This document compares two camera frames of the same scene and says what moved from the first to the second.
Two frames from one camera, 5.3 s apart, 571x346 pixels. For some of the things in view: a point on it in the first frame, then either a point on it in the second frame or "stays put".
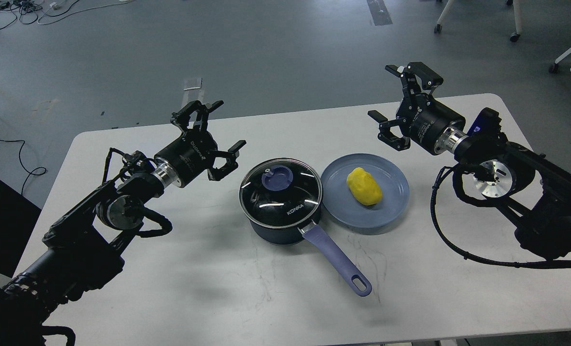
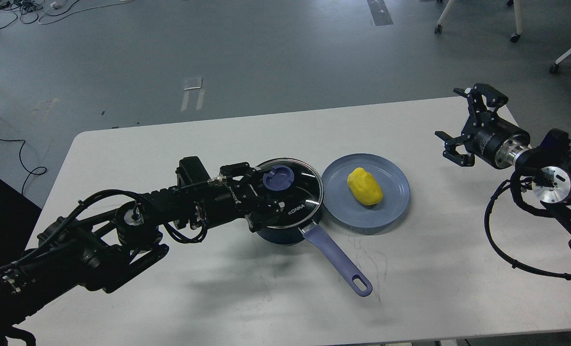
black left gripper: x=190 y=156 to x=227 y=199
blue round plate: x=342 y=203 stays put
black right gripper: x=427 y=123 to x=490 y=139
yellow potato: x=364 y=186 stays put
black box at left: x=6 y=221 stays put
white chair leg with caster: x=519 y=7 stays put
